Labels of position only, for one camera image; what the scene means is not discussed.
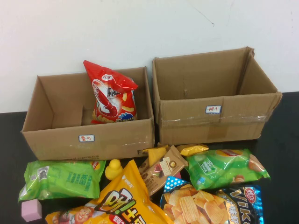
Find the green cucumber chips bag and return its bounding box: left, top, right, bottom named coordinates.
left=185, top=148, right=271, bottom=191

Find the red shrimp snack bag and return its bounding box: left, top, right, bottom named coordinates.
left=83, top=60, right=139, bottom=125

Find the blue ridged chips bag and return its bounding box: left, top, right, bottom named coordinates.
left=160, top=176, right=266, bottom=224

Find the long brown biscuit packet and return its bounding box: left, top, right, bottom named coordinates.
left=142, top=145, right=189, bottom=197

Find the light pink foam cube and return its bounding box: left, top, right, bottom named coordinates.
left=21, top=198, right=43, bottom=222

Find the white sticker red writing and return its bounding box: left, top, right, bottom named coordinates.
left=78, top=134, right=95, bottom=143
left=205, top=105, right=222, bottom=114

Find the yellow rubber duck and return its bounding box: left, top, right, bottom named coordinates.
left=105, top=159, right=124, bottom=181

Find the green chips bag barcode side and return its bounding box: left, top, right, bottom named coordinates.
left=18, top=159, right=107, bottom=203

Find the taped cardboard box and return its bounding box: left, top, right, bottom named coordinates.
left=151, top=46, right=283, bottom=147

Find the yellow small snack packet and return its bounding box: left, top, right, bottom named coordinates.
left=142, top=144, right=169, bottom=167
left=176, top=144, right=209, bottom=157

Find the cardboard box with red-lettered label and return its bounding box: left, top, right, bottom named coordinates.
left=21, top=66, right=156, bottom=161

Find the yellow potato fries snack bag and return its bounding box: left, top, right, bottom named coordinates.
left=45, top=159, right=175, bottom=224

